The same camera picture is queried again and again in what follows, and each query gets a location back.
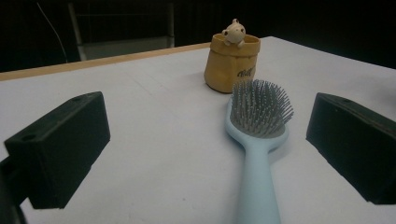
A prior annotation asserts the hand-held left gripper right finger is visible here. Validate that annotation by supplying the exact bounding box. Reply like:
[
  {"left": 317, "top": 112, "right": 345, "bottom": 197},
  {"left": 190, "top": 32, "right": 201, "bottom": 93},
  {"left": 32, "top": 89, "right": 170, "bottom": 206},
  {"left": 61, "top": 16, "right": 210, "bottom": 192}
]
[{"left": 305, "top": 91, "right": 396, "bottom": 205}]

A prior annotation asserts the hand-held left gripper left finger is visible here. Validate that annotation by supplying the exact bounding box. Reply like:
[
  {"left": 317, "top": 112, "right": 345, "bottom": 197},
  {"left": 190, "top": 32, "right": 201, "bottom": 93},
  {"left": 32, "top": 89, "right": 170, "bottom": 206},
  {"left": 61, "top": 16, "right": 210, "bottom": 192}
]
[{"left": 3, "top": 91, "right": 111, "bottom": 210}]

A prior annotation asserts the light blue hairbrush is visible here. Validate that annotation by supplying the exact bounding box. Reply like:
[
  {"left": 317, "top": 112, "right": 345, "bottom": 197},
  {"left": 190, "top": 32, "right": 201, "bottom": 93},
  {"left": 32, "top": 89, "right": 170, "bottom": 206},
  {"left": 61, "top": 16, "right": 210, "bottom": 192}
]
[{"left": 224, "top": 78, "right": 295, "bottom": 224}]

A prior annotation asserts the yellow bag-shaped holder with bear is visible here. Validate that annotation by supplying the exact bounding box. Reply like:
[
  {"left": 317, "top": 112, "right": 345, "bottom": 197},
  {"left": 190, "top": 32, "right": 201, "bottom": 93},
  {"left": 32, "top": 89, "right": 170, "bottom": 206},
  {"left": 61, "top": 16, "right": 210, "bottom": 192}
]
[{"left": 204, "top": 18, "right": 262, "bottom": 94}]

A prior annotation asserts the desk with metal legs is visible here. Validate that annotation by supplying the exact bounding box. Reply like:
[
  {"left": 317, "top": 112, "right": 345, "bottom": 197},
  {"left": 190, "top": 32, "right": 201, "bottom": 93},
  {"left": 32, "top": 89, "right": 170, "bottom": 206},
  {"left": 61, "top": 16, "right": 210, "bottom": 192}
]
[{"left": 67, "top": 1, "right": 176, "bottom": 62}]

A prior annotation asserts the thin white cable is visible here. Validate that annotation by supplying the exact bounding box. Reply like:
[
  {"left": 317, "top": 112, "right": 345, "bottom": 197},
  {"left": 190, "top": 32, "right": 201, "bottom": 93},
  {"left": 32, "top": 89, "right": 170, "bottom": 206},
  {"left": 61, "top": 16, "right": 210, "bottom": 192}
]
[{"left": 36, "top": 2, "right": 68, "bottom": 63}]

